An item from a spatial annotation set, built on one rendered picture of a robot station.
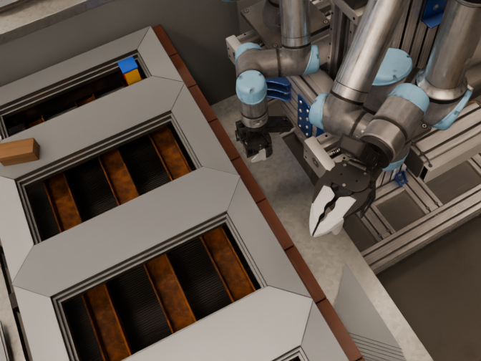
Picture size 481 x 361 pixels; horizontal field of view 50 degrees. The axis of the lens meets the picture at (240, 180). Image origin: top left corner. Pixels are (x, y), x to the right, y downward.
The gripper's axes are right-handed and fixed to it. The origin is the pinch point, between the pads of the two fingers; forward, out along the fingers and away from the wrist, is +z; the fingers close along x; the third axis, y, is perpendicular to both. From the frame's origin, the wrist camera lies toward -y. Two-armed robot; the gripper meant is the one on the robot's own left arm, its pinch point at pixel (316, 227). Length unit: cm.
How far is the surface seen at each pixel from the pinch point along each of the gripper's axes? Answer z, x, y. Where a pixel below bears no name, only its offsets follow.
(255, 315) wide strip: 6, 21, 57
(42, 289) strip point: 35, 75, 49
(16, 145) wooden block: 6, 115, 39
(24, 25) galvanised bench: -28, 137, 23
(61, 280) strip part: 29, 72, 50
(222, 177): -24, 54, 52
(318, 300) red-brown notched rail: -8, 10, 62
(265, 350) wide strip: 12, 13, 58
